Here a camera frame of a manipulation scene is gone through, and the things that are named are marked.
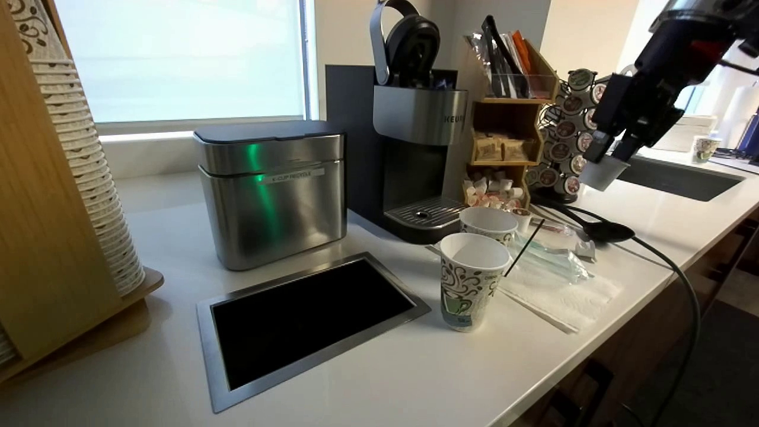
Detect small patterned mug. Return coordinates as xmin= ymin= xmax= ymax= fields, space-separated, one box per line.
xmin=691 ymin=130 xmax=724 ymax=165

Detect patterned paper cup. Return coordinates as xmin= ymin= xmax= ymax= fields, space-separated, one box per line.
xmin=437 ymin=230 xmax=516 ymax=331
xmin=458 ymin=204 xmax=523 ymax=247

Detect brown sugar packets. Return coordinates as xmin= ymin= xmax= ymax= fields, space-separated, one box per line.
xmin=473 ymin=133 xmax=529 ymax=164

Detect stainless steel bin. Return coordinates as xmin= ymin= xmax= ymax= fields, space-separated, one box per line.
xmin=191 ymin=118 xmax=349 ymax=273

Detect steel counter trash chute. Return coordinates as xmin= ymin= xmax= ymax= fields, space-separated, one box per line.
xmin=194 ymin=249 xmax=434 ymax=417

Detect dark sink basin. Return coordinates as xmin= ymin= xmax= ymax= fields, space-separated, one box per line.
xmin=614 ymin=154 xmax=747 ymax=204

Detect white paper towel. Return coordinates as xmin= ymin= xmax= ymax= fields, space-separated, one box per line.
xmin=502 ymin=228 xmax=632 ymax=337

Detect clear zip bag green seal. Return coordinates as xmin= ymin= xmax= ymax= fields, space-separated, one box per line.
xmin=509 ymin=228 xmax=593 ymax=285

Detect black stir stick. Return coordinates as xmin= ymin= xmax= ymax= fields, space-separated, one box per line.
xmin=503 ymin=217 xmax=549 ymax=279

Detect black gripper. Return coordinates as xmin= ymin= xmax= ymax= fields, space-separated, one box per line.
xmin=583 ymin=18 xmax=751 ymax=164

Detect orange packets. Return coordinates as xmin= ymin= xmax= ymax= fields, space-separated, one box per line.
xmin=509 ymin=29 xmax=556 ymax=81

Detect black silver coffee machine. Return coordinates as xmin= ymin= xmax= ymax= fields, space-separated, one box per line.
xmin=325 ymin=0 xmax=469 ymax=247

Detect under counter cabinet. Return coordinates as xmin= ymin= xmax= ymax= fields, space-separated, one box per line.
xmin=505 ymin=210 xmax=759 ymax=427

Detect coffee pod carousel rack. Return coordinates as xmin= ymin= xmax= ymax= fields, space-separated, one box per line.
xmin=526 ymin=65 xmax=614 ymax=205

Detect wooden condiment organizer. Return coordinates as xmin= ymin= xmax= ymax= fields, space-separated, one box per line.
xmin=460 ymin=30 xmax=562 ymax=213

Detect pile of creamer cups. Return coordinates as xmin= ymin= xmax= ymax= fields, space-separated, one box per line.
xmin=460 ymin=173 xmax=529 ymax=213

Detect black tongs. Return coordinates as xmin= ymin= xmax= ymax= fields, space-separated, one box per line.
xmin=480 ymin=11 xmax=531 ymax=100

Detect stack of paper cups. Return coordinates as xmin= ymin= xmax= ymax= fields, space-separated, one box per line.
xmin=6 ymin=0 xmax=150 ymax=300

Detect wooden cup dispenser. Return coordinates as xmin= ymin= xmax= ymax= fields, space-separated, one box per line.
xmin=0 ymin=0 xmax=166 ymax=389

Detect black plastic spoon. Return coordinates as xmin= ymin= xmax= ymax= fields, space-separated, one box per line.
xmin=529 ymin=201 xmax=639 ymax=247

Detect bright window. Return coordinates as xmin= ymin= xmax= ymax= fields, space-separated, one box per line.
xmin=52 ymin=0 xmax=313 ymax=125

